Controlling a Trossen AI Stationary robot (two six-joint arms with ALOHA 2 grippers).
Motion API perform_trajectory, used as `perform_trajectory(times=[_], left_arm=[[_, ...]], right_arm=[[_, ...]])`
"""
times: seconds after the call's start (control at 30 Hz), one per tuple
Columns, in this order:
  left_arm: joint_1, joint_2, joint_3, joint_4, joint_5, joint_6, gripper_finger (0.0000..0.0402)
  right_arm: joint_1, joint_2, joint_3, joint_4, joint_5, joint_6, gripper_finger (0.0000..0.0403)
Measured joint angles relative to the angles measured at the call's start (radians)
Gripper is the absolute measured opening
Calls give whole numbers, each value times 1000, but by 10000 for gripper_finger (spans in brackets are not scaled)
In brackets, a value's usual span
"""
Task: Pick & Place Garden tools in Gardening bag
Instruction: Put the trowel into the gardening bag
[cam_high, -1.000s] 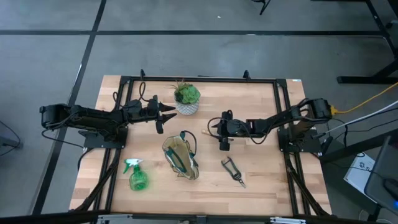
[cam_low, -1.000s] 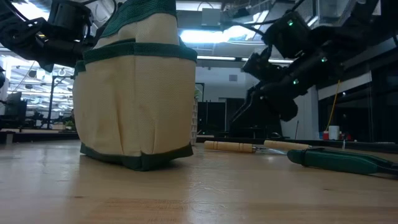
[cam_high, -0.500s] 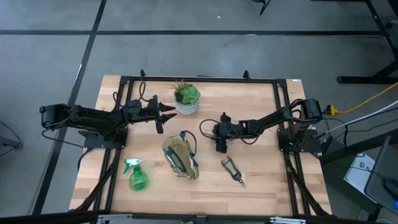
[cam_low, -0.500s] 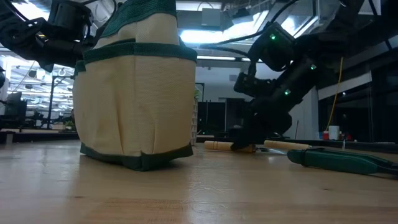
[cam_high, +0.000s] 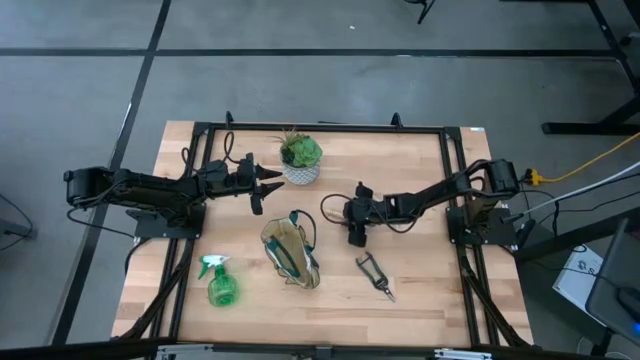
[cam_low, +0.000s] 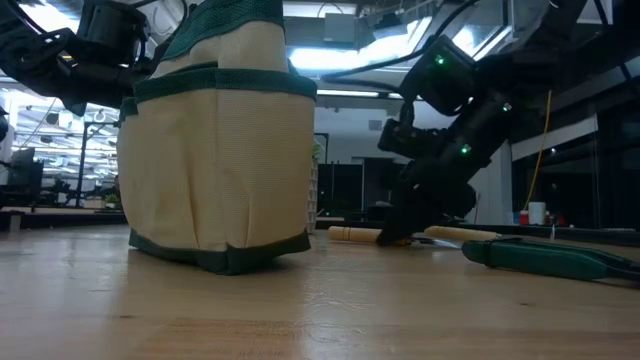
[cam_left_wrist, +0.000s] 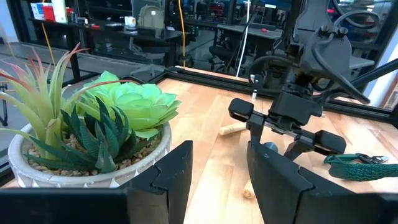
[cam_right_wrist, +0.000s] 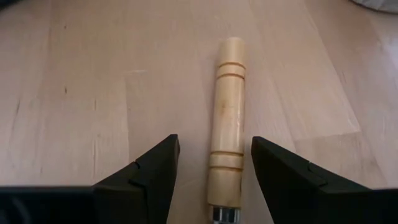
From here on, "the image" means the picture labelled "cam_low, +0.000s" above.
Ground white cup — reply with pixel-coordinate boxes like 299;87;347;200
528;201;547;226

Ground ceiling light bar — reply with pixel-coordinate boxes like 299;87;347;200
317;89;407;100

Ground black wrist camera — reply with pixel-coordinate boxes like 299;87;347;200
378;118;447;159

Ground green handled pruning shears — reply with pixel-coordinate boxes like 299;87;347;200
460;237;640;283

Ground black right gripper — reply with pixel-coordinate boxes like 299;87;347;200
377;97;514;247

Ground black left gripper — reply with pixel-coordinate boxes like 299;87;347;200
147;43;172;77

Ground black background rack frame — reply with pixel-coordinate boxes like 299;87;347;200
74;119;121;209

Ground yellow cable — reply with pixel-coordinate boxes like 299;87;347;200
522;89;554;211

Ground beige gardening bag green trim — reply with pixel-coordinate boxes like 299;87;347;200
117;0;319;276

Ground black cabinet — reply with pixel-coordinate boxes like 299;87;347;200
318;160;365;217

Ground grey ceiling box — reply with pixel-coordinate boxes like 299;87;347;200
323;12;357;44

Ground black monitor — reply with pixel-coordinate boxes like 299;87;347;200
0;147;45;206

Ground black metal table frame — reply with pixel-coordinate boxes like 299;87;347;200
0;209;640;249

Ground wooden handled garden tool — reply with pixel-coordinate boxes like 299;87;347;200
419;225;502;250
327;225;416;247

